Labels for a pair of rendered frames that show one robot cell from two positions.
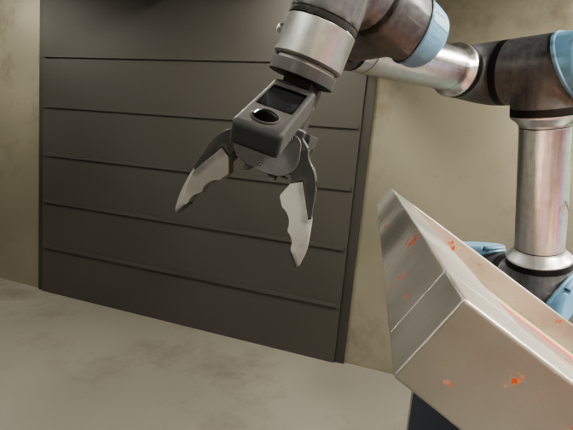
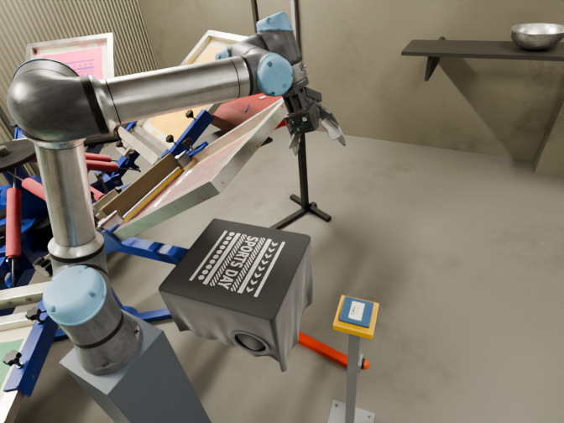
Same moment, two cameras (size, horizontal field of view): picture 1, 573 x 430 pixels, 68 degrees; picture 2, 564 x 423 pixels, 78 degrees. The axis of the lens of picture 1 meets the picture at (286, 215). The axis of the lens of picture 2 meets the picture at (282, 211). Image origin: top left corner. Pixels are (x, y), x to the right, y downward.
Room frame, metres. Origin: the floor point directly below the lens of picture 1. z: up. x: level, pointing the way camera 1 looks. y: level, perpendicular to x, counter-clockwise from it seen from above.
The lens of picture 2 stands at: (1.33, 0.14, 1.96)
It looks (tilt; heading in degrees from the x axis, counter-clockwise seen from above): 38 degrees down; 194
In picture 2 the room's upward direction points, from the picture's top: 7 degrees counter-clockwise
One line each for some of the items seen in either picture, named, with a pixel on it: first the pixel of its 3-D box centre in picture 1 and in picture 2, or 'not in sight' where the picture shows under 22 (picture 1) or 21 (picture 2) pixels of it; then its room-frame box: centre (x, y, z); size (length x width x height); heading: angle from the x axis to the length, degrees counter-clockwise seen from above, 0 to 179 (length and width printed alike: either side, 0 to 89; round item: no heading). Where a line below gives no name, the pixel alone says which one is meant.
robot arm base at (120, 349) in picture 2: not in sight; (104, 334); (0.94, -0.43, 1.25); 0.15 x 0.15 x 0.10
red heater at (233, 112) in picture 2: not in sight; (262, 111); (-0.90, -0.47, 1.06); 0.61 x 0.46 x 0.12; 139
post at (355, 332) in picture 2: not in sight; (352, 382); (0.60, 0.17, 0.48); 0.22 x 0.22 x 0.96; 79
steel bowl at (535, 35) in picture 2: not in sight; (535, 38); (-1.75, 1.44, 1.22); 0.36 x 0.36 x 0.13
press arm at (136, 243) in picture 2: not in sight; (145, 248); (0.30, -0.79, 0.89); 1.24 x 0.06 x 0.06; 79
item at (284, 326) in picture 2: not in sight; (295, 305); (0.43, -0.07, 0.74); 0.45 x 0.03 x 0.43; 169
